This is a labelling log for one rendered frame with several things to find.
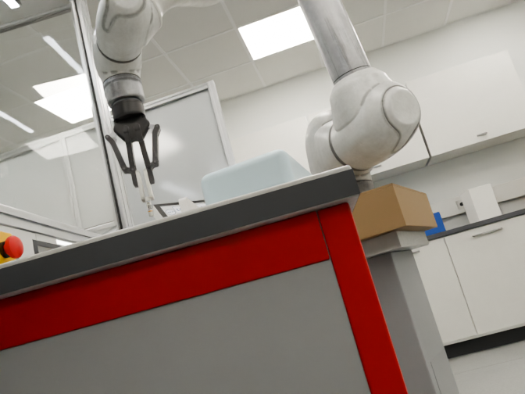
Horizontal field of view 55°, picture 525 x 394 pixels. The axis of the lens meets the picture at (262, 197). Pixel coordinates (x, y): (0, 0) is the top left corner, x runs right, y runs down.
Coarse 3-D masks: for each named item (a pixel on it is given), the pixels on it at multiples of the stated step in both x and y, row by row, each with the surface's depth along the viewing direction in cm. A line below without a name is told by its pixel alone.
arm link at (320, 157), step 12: (312, 120) 141; (324, 120) 137; (312, 132) 138; (324, 132) 134; (312, 144) 138; (324, 144) 133; (312, 156) 138; (324, 156) 133; (312, 168) 139; (324, 168) 135; (372, 168) 135; (360, 180) 134
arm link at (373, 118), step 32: (320, 0) 125; (320, 32) 125; (352, 32) 125; (352, 64) 122; (352, 96) 119; (384, 96) 114; (352, 128) 120; (384, 128) 114; (416, 128) 117; (352, 160) 126; (384, 160) 126
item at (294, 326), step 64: (256, 192) 45; (320, 192) 45; (64, 256) 46; (128, 256) 45; (192, 256) 46; (256, 256) 45; (320, 256) 44; (0, 320) 46; (64, 320) 46; (128, 320) 45; (192, 320) 45; (256, 320) 44; (320, 320) 44; (384, 320) 43; (0, 384) 45; (64, 384) 45; (128, 384) 44; (192, 384) 44; (256, 384) 43; (320, 384) 43; (384, 384) 42
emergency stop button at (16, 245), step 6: (6, 240) 86; (12, 240) 87; (18, 240) 88; (6, 246) 86; (12, 246) 86; (18, 246) 87; (6, 252) 87; (12, 252) 86; (18, 252) 87; (12, 258) 87
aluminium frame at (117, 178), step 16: (80, 0) 191; (80, 16) 188; (96, 80) 182; (96, 96) 181; (112, 128) 185; (112, 160) 175; (112, 176) 174; (0, 208) 98; (128, 208) 178; (0, 224) 97; (16, 224) 102; (32, 224) 108; (48, 224) 116; (64, 224) 124; (128, 224) 172; (80, 240) 130
